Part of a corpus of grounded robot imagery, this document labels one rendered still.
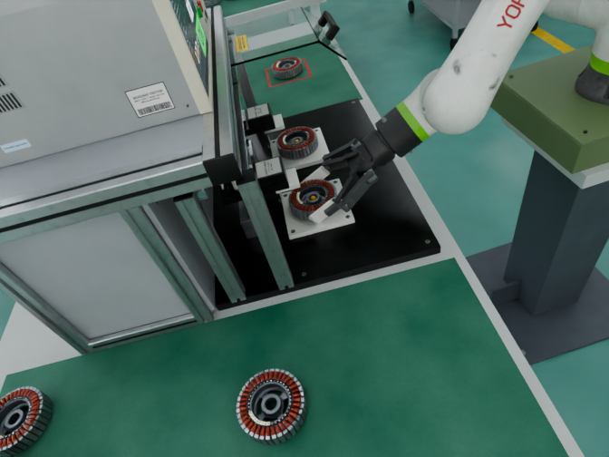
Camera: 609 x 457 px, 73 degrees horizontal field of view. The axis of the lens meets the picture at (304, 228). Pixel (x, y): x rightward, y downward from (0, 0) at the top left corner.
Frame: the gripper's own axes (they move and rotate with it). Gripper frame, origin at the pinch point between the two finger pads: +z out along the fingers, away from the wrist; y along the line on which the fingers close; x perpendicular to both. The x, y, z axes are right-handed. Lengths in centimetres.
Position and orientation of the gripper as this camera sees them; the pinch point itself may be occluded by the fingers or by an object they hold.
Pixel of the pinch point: (314, 199)
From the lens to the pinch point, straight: 95.2
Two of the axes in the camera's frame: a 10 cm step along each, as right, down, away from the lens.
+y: -1.7, -6.9, 7.1
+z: -7.4, 5.6, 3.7
